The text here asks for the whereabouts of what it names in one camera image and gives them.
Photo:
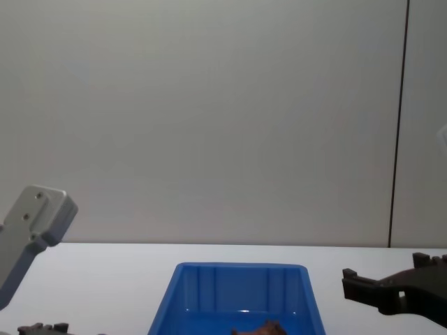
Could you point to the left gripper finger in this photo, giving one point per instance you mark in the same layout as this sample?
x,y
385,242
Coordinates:
x,y
42,329

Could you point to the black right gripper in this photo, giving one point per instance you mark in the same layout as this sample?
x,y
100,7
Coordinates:
x,y
426,293

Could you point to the brown toy lion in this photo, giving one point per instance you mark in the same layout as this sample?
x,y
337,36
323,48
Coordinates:
x,y
267,328

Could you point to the blue plastic bin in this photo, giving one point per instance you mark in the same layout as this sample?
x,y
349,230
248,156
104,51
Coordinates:
x,y
195,293

